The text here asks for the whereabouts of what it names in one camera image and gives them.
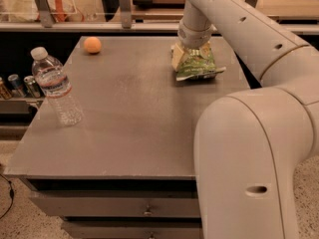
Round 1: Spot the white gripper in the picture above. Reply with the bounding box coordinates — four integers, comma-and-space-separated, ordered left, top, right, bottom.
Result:
171, 20, 212, 72

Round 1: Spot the white orange bag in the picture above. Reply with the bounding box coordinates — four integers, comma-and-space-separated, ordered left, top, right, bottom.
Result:
1, 0, 84, 26

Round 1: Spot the grey drawer cabinet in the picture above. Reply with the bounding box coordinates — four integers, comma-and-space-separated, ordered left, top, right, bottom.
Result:
5, 37, 248, 239

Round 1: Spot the metal shelf rail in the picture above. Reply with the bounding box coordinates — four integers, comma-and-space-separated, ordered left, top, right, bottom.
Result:
1, 0, 319, 35

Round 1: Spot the orange ball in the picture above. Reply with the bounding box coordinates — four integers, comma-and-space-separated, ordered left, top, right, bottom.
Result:
84, 37, 102, 54

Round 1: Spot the yellow soda can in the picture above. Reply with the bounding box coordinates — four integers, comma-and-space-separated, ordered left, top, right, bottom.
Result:
0, 77, 12, 100

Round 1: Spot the green soda can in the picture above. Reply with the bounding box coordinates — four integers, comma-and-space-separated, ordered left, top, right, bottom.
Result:
24, 76, 41, 98

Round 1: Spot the black cable on floor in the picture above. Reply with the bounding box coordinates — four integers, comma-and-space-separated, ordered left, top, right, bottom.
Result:
0, 173, 15, 220

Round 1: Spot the clear plastic water bottle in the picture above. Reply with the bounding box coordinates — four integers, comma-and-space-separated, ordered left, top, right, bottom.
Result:
31, 47, 82, 126

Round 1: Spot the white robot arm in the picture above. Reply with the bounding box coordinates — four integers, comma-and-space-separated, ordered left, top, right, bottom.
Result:
178, 0, 319, 239

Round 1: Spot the blue soda can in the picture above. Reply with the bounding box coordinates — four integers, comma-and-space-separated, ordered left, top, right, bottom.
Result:
8, 74, 27, 98

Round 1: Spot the green jalapeno chip bag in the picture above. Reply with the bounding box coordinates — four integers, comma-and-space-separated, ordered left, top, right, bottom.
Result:
175, 48, 226, 82

